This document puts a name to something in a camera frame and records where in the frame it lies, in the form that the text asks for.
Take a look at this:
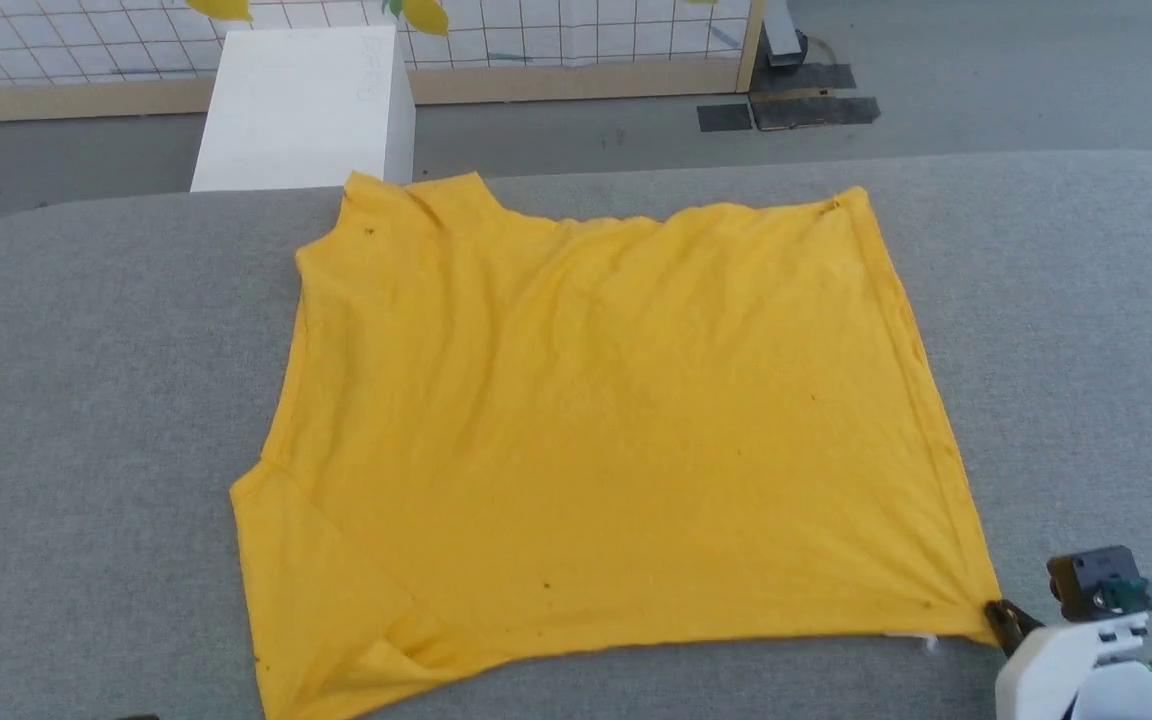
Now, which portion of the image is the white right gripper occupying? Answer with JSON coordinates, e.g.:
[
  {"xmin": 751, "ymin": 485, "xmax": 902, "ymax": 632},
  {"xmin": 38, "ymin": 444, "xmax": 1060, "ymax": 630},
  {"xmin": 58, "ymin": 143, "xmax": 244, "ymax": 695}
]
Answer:
[{"xmin": 982, "ymin": 598, "xmax": 1152, "ymax": 720}]

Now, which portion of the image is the yellow t-shirt garment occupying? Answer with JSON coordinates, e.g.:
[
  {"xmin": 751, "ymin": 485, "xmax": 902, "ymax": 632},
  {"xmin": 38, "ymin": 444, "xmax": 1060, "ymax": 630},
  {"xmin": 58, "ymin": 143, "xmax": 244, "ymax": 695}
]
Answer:
[{"xmin": 228, "ymin": 170, "xmax": 1006, "ymax": 720}]

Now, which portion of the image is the long black floor mat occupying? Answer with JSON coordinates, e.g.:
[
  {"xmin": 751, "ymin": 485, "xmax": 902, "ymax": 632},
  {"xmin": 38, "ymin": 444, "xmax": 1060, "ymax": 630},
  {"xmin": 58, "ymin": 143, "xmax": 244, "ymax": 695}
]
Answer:
[{"xmin": 750, "ymin": 96, "xmax": 882, "ymax": 132}]

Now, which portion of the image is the small black floor mat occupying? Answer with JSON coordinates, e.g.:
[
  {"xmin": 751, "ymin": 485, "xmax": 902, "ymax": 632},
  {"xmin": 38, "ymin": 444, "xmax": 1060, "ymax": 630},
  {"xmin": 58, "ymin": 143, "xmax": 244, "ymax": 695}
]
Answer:
[{"xmin": 697, "ymin": 103, "xmax": 755, "ymax": 134}]

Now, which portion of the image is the black floor plate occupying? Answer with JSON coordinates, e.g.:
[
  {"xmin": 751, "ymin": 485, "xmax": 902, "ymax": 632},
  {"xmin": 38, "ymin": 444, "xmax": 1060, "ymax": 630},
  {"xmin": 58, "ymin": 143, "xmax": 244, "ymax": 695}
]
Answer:
[{"xmin": 751, "ymin": 62, "xmax": 858, "ymax": 95}]

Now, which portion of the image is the grey metal stand foot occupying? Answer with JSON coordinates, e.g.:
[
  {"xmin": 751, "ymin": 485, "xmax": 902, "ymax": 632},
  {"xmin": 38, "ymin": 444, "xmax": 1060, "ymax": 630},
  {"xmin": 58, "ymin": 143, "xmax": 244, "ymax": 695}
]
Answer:
[{"xmin": 761, "ymin": 0, "xmax": 810, "ymax": 69}]

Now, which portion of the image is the lemon print partition screen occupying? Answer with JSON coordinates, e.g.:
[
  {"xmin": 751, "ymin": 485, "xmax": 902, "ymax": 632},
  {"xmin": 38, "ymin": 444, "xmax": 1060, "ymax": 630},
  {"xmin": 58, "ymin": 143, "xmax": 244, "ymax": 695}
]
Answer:
[{"xmin": 0, "ymin": 0, "xmax": 768, "ymax": 126}]

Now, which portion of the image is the white rectangular box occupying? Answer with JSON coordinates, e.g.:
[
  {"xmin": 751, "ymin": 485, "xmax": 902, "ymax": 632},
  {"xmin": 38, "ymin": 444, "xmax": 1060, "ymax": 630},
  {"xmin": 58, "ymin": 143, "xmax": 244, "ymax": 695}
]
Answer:
[{"xmin": 189, "ymin": 26, "xmax": 418, "ymax": 194}]

